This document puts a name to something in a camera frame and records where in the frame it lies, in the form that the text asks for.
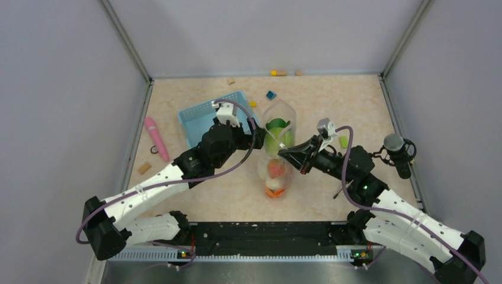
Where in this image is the white radish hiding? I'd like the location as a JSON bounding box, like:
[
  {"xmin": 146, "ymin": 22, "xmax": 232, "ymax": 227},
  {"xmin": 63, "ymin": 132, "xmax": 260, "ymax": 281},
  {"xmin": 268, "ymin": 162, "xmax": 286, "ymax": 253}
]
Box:
[{"xmin": 265, "ymin": 177, "xmax": 284, "ymax": 191}]

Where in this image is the clear pink-dotted zip bag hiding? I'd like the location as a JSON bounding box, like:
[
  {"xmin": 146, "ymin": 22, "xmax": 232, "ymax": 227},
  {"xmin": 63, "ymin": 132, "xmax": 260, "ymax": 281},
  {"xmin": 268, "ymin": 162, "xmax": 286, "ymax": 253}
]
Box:
[{"xmin": 257, "ymin": 99, "xmax": 297, "ymax": 198}]

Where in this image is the green block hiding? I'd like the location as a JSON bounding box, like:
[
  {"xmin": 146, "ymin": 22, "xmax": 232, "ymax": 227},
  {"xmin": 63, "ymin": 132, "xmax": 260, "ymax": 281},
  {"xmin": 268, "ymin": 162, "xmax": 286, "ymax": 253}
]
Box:
[{"xmin": 339, "ymin": 135, "xmax": 349, "ymax": 149}]

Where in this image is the wooden block front left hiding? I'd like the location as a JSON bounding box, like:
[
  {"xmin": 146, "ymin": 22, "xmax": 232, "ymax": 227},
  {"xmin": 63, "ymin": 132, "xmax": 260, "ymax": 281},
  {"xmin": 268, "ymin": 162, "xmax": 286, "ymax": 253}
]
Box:
[{"xmin": 137, "ymin": 162, "xmax": 152, "ymax": 175}]

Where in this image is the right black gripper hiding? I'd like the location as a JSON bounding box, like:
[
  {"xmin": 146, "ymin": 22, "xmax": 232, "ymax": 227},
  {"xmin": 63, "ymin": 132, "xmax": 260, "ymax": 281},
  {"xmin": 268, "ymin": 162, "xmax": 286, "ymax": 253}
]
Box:
[{"xmin": 278, "ymin": 134, "xmax": 353, "ymax": 183}]

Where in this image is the orange pumpkin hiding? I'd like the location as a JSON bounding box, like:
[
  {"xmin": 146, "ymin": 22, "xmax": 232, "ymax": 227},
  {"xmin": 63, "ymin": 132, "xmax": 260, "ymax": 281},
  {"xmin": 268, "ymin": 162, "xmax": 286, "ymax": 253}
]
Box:
[{"xmin": 265, "ymin": 188, "xmax": 286, "ymax": 198}]

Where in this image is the pink cylindrical bottle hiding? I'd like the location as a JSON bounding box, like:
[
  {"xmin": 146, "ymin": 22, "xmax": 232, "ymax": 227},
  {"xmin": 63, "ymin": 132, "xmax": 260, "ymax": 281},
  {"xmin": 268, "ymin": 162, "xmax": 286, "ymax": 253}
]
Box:
[{"xmin": 144, "ymin": 117, "xmax": 170, "ymax": 162}]

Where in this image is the red peach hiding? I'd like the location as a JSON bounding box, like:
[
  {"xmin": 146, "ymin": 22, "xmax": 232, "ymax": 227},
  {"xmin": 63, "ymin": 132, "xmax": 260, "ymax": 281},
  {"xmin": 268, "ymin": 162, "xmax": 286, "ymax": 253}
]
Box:
[{"xmin": 267, "ymin": 159, "xmax": 286, "ymax": 179}]

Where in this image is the black microphone on stand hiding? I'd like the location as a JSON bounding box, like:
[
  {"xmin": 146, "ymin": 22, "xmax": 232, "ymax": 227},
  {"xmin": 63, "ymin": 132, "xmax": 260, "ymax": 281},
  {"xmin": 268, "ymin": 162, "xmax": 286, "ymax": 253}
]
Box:
[{"xmin": 333, "ymin": 133, "xmax": 417, "ymax": 200}]

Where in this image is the blue square block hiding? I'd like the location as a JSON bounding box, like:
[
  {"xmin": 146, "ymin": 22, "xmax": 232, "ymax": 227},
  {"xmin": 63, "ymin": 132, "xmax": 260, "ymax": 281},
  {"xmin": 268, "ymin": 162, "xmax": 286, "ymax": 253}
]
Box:
[{"xmin": 266, "ymin": 90, "xmax": 276, "ymax": 100}]

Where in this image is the green apple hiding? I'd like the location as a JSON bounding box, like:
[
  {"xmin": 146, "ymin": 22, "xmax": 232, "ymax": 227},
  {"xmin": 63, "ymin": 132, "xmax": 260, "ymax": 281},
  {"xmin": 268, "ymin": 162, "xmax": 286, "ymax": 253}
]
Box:
[{"xmin": 263, "ymin": 128, "xmax": 295, "ymax": 157}]

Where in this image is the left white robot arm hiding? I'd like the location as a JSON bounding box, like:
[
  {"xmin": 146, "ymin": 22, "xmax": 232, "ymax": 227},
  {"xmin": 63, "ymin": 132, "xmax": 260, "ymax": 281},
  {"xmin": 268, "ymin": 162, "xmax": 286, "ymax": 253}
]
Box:
[{"xmin": 76, "ymin": 118, "xmax": 265, "ymax": 260}]

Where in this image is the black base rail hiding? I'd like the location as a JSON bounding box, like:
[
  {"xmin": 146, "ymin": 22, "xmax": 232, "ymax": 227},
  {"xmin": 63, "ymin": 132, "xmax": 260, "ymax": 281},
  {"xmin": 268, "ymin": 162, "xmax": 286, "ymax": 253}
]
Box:
[{"xmin": 153, "ymin": 221, "xmax": 374, "ymax": 267}]

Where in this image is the light blue plastic basket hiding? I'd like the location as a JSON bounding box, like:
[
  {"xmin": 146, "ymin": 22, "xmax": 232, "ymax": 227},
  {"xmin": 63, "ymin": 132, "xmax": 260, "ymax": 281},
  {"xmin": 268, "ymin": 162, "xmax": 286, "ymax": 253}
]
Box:
[{"xmin": 178, "ymin": 91, "xmax": 259, "ymax": 149}]

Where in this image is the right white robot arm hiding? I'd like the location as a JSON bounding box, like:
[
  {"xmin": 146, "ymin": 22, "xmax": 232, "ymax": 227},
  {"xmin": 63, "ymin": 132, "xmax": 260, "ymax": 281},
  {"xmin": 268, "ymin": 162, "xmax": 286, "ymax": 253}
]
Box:
[{"xmin": 278, "ymin": 135, "xmax": 488, "ymax": 283}]

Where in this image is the green leafy vegetable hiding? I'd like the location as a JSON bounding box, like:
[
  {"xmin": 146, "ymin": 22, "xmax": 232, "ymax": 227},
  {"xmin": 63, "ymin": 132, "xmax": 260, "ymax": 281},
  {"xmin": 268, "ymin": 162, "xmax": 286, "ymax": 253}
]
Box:
[{"xmin": 266, "ymin": 118, "xmax": 291, "ymax": 130}]

